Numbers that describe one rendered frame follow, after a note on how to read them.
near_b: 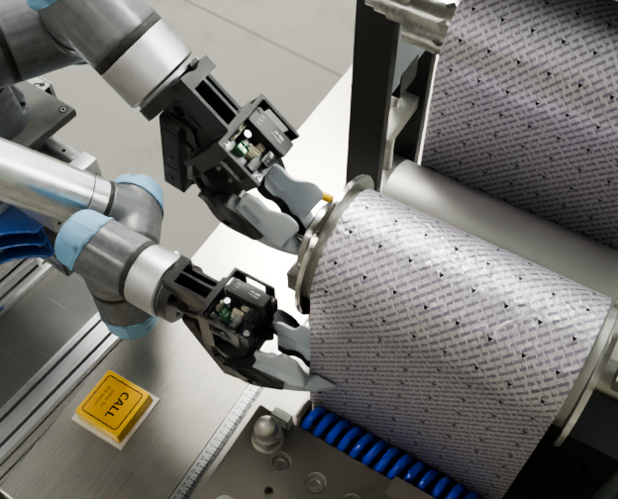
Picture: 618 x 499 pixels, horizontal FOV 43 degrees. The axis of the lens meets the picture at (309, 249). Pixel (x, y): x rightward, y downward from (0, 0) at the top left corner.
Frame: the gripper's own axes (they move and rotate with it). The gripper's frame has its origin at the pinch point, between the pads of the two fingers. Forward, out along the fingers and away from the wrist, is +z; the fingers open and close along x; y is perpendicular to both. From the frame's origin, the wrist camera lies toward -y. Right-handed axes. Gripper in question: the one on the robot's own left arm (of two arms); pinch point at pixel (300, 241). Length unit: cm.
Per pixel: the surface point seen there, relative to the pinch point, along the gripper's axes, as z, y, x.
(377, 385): 14.9, 2.2, -6.5
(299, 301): 1.8, 4.5, -7.3
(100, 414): 4.6, -35.5, -18.3
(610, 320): 17.1, 24.6, 1.4
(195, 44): -15, -174, 129
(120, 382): 4.2, -36.0, -13.5
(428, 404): 17.9, 7.0, -6.5
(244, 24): -8, -168, 147
